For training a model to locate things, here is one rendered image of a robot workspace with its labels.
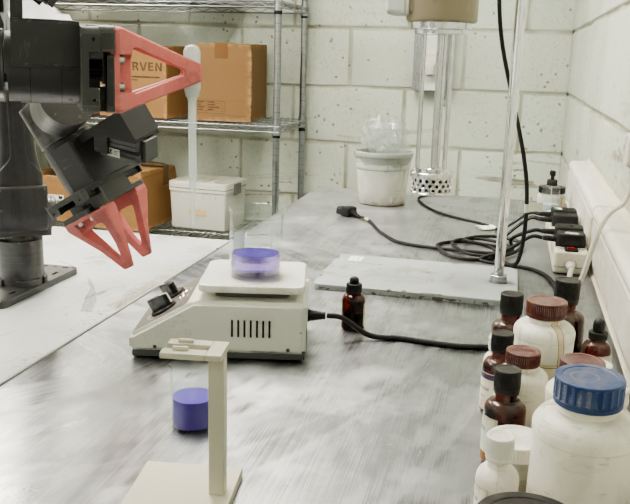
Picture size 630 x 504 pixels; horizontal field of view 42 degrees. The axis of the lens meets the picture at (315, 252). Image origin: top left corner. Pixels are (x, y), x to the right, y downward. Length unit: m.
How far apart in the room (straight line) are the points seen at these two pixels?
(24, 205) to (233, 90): 1.97
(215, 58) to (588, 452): 2.65
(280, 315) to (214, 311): 0.07
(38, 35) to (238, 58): 2.42
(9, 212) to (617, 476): 0.86
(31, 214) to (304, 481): 0.64
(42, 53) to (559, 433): 0.47
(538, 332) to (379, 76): 2.55
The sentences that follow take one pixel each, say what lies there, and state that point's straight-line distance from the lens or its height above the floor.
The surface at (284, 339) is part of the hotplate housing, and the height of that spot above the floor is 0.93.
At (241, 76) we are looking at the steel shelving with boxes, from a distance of 3.08.
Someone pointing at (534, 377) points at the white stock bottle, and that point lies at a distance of 0.76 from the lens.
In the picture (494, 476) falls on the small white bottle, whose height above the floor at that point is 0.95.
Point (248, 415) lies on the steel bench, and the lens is 0.81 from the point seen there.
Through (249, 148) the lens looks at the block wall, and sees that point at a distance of 3.46.
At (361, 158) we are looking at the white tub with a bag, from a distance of 1.92.
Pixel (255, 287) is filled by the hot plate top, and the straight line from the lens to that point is 0.92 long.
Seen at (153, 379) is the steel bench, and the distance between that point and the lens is 0.90.
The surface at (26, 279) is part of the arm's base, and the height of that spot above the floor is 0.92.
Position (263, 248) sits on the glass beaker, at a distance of 0.93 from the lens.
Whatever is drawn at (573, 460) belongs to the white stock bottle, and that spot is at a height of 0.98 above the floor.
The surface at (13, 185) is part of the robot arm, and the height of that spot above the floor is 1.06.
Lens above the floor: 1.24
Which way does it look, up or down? 13 degrees down
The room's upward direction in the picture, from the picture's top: 2 degrees clockwise
